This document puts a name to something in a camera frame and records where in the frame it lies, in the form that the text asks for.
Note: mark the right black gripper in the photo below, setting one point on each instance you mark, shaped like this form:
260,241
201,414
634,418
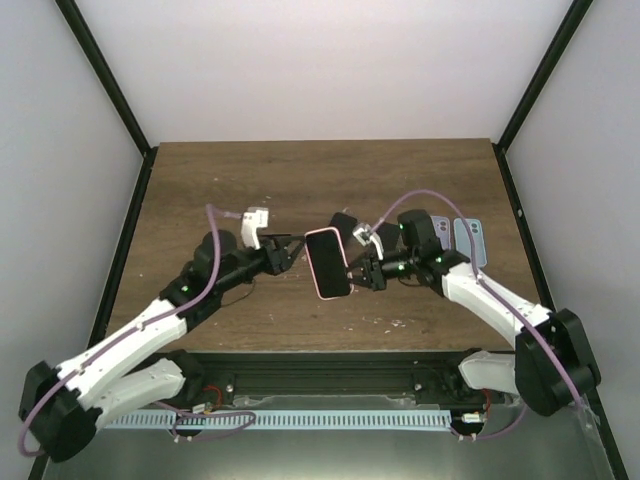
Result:
374,277

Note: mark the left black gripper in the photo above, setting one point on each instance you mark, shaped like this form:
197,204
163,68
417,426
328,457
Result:
283,263

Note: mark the pink phone case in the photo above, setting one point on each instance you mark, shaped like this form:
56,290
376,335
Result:
327,262

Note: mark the purple phone case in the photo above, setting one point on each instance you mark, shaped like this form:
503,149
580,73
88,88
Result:
442,228

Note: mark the light blue phone case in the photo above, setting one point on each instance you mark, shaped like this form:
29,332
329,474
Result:
467,244

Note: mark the phone from purple case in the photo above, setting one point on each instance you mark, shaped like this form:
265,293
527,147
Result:
389,235

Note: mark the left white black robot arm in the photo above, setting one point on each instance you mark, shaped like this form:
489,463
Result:
64,406

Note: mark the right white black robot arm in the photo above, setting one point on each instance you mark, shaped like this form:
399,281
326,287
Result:
552,363

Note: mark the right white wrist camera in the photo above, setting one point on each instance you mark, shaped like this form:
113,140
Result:
366,236

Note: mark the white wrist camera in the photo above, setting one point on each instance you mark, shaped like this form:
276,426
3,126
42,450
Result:
366,236
253,220

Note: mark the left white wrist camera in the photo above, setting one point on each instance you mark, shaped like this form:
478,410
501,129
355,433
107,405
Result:
253,220

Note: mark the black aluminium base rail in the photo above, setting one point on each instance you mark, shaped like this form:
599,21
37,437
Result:
424,377

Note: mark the left black frame post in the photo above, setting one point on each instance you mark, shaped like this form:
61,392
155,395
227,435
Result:
93,53

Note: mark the black frame post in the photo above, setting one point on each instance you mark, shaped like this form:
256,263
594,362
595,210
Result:
93,53
566,30

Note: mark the right black frame post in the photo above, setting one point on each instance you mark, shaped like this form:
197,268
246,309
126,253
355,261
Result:
566,30

